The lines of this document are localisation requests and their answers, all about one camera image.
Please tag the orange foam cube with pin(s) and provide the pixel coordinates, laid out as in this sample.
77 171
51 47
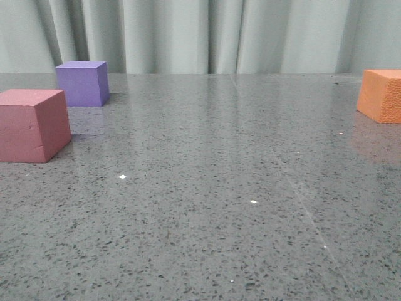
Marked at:
379 97

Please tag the pale green curtain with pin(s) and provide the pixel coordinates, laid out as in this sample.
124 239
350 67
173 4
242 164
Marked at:
199 37

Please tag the purple foam cube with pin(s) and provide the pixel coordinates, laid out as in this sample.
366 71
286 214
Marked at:
85 83

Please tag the pink foam cube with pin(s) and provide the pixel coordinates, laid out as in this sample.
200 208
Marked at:
34 125

